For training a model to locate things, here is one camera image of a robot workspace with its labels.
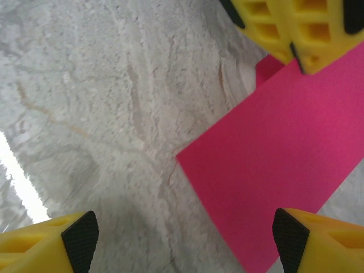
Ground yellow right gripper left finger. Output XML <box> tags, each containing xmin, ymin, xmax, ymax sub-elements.
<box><xmin>0</xmin><ymin>210</ymin><xmax>100</xmax><ymax>273</ymax></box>

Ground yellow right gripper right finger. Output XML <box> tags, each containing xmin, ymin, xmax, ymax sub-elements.
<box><xmin>272</xmin><ymin>207</ymin><xmax>364</xmax><ymax>273</ymax></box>

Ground pink paper sheet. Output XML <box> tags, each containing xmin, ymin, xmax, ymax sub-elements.
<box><xmin>176</xmin><ymin>41</ymin><xmax>364</xmax><ymax>273</ymax></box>

